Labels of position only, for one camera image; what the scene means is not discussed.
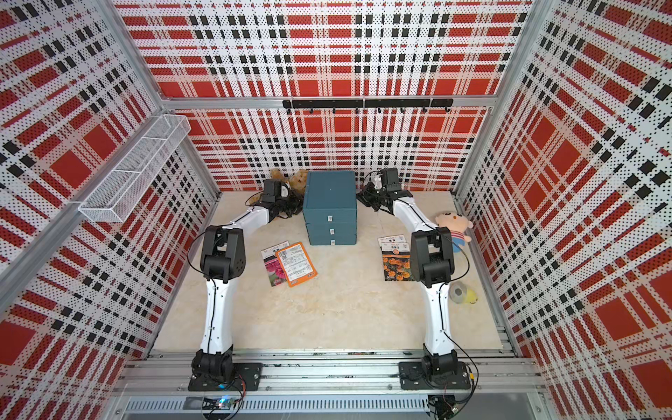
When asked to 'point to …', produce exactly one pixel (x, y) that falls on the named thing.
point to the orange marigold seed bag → (397, 261)
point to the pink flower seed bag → (271, 264)
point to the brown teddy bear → (297, 180)
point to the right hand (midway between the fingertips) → (356, 192)
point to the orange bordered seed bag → (296, 264)
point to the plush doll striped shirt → (458, 224)
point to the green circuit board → (223, 402)
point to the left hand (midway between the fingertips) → (315, 197)
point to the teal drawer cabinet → (330, 210)
